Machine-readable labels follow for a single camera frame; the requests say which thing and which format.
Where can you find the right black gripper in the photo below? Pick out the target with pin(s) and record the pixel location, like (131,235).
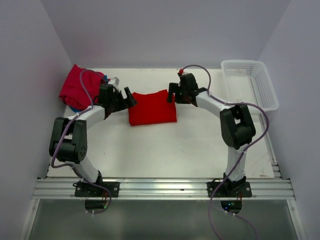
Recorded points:
(176,92)

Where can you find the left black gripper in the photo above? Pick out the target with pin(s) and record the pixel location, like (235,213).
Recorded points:
(121,98)

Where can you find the bright red t shirt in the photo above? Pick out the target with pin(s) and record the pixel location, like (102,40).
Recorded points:
(152,109)

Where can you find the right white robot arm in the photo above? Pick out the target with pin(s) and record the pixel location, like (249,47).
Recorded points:
(236,124)

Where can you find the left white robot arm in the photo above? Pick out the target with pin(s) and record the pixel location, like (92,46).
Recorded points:
(69,144)

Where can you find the folded teal t shirt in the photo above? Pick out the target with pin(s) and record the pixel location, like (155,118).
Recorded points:
(106,78)

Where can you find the folded magenta t shirt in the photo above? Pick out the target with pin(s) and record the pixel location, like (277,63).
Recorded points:
(75,71)

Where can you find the white plastic basket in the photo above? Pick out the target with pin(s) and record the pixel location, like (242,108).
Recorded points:
(249,81)

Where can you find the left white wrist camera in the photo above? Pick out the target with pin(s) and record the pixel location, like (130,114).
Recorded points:
(114,81)

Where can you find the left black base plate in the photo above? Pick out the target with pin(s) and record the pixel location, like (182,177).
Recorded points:
(99,188)

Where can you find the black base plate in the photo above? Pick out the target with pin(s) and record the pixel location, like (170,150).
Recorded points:
(99,188)
(229,189)

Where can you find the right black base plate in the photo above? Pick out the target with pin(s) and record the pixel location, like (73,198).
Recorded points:
(229,189)

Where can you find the aluminium mounting rail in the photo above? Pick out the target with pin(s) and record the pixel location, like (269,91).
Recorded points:
(61,188)

